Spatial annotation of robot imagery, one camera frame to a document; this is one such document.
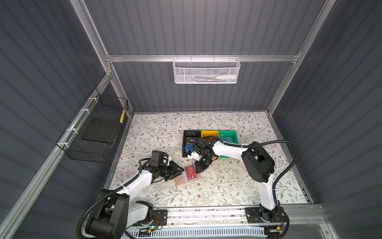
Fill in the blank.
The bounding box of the red card from holder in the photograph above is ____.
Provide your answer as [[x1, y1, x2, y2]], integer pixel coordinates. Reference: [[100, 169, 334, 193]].
[[185, 165, 200, 181]]

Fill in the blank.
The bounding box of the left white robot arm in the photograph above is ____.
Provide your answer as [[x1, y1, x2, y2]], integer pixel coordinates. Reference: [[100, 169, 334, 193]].
[[76, 159, 185, 239]]

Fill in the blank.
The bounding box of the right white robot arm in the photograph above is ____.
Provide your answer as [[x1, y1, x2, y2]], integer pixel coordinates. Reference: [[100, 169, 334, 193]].
[[187, 136, 278, 222]]

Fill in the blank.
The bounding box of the blue card in bin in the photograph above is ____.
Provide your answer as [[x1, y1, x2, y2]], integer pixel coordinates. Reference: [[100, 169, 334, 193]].
[[185, 144, 194, 153]]

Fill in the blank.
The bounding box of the yellow plastic bin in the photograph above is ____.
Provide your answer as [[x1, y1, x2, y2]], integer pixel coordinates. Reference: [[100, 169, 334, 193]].
[[201, 130, 219, 141]]

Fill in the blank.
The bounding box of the black plastic bin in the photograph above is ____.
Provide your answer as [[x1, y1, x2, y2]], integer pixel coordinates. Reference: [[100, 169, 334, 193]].
[[182, 130, 201, 158]]

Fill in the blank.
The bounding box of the green plastic bin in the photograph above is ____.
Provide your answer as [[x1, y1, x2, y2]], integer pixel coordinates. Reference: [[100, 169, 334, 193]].
[[219, 130, 239, 144]]

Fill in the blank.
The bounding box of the yellow tag on basket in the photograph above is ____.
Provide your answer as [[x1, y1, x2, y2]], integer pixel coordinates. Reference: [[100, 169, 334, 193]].
[[119, 110, 125, 123]]

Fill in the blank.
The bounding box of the white marker in basket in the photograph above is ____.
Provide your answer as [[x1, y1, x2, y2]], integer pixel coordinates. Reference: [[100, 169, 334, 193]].
[[215, 74, 237, 82]]

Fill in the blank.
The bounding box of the black pad in basket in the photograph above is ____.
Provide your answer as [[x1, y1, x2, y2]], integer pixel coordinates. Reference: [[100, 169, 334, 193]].
[[82, 118, 117, 143]]

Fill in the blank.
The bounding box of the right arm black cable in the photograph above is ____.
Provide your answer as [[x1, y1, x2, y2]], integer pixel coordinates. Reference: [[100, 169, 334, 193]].
[[208, 135, 299, 207]]

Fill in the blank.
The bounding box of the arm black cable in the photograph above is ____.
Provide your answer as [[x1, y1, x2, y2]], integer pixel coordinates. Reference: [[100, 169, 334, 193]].
[[208, 135, 299, 207], [76, 158, 150, 239]]

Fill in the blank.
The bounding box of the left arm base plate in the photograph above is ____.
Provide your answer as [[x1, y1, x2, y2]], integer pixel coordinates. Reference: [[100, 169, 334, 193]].
[[137, 210, 168, 228]]

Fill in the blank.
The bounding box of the white vented cable duct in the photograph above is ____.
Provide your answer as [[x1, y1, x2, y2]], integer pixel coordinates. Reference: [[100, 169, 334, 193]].
[[126, 226, 268, 239]]

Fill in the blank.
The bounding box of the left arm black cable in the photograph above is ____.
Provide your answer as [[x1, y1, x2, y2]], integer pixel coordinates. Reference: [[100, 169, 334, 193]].
[[76, 158, 150, 239]]

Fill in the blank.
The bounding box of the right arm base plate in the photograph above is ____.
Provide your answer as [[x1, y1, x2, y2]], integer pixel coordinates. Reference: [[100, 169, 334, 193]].
[[245, 205, 289, 225]]

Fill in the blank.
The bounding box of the white wire mesh basket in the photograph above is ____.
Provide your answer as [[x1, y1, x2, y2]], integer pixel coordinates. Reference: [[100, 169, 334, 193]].
[[172, 57, 241, 84]]

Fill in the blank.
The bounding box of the black wire wall basket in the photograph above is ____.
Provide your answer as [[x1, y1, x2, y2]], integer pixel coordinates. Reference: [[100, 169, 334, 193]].
[[56, 90, 129, 163]]

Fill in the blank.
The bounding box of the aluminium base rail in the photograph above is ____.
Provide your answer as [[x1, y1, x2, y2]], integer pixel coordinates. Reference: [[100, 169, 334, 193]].
[[162, 204, 330, 229]]

